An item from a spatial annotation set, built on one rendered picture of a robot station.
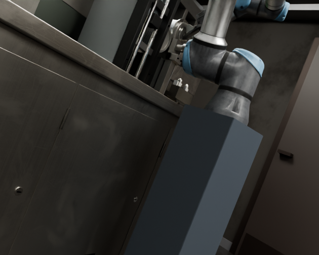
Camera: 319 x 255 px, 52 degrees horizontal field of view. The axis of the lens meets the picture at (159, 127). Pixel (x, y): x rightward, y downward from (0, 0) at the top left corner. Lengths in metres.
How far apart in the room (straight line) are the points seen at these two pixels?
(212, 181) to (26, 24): 0.63
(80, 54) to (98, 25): 0.63
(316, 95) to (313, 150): 0.50
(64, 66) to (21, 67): 0.11
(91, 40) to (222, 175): 0.78
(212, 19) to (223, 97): 0.25
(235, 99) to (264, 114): 2.34
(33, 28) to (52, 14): 0.78
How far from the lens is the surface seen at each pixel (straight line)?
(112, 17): 1.39
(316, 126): 3.12
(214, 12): 1.09
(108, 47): 1.33
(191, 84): 2.43
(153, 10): 1.23
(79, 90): 0.86
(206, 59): 1.09
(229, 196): 1.08
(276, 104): 3.37
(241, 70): 1.07
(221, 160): 0.97
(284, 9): 1.40
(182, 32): 1.59
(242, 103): 1.06
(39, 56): 0.78
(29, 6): 1.13
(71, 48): 0.79
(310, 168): 3.05
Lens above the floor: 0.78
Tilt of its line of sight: 1 degrees up
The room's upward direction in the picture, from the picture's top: 22 degrees clockwise
